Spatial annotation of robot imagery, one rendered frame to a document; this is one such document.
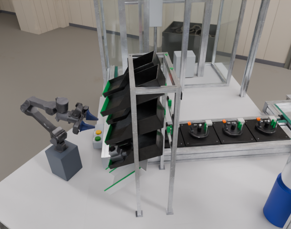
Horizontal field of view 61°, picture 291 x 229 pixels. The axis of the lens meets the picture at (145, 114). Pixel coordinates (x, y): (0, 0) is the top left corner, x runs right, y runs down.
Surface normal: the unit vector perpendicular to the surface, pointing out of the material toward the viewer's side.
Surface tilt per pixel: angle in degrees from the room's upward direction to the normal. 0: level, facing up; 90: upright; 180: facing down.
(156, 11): 90
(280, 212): 90
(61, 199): 0
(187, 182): 0
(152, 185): 0
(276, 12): 90
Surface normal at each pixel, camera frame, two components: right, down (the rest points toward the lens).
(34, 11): 0.85, 0.30
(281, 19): -0.52, 0.51
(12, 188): -0.01, -0.81
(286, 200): -0.70, 0.43
